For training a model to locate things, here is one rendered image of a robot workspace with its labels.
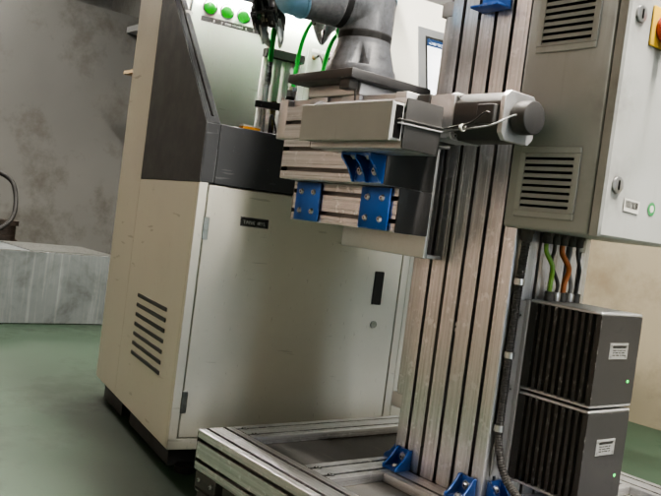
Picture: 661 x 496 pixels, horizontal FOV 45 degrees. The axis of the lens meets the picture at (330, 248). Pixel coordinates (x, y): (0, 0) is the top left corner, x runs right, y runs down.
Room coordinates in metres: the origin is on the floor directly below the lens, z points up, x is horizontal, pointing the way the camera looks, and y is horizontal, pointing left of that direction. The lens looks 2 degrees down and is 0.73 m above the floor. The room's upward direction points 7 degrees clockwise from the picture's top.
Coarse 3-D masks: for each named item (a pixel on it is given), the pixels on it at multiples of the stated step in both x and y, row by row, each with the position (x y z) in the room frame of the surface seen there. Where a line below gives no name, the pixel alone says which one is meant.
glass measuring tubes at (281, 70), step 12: (264, 48) 2.73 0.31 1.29; (264, 60) 2.73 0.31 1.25; (276, 60) 2.74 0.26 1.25; (288, 60) 2.74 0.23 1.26; (300, 60) 2.76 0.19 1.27; (264, 72) 2.73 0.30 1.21; (276, 72) 2.73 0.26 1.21; (288, 72) 2.75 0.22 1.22; (276, 84) 2.73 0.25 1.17; (288, 84) 2.78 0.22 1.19; (276, 96) 2.74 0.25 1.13; (264, 120) 2.72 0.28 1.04; (276, 120) 2.77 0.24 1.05
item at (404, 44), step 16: (400, 0) 2.77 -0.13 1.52; (416, 0) 2.81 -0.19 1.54; (400, 16) 2.76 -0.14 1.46; (416, 16) 2.80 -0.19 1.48; (432, 16) 2.83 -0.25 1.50; (400, 32) 2.75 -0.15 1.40; (416, 32) 2.78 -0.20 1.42; (400, 48) 2.73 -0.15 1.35; (416, 48) 2.77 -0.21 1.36; (400, 64) 2.72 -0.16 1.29; (416, 64) 2.76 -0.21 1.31; (400, 80) 2.71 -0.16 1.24; (416, 80) 2.75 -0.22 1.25; (400, 336) 2.44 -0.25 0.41; (400, 352) 2.44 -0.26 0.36
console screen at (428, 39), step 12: (420, 36) 2.78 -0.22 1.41; (432, 36) 2.81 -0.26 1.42; (420, 48) 2.77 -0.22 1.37; (432, 48) 2.80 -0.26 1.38; (420, 60) 2.77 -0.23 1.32; (432, 60) 2.79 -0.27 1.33; (420, 72) 2.76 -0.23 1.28; (432, 72) 2.78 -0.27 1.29; (420, 84) 2.75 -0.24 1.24; (432, 84) 2.77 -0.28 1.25
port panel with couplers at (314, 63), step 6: (312, 42) 2.82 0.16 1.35; (318, 42) 2.83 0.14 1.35; (312, 48) 2.82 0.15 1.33; (318, 48) 2.83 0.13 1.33; (324, 48) 2.85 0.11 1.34; (312, 54) 2.82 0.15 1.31; (318, 54) 2.80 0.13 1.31; (324, 54) 2.85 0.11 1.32; (330, 54) 2.86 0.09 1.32; (312, 60) 2.83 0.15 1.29; (318, 60) 2.84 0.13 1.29; (306, 66) 2.82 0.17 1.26; (312, 66) 2.83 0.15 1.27; (318, 66) 2.84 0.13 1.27; (306, 72) 2.82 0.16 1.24; (306, 90) 2.82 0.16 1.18; (306, 96) 2.82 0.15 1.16
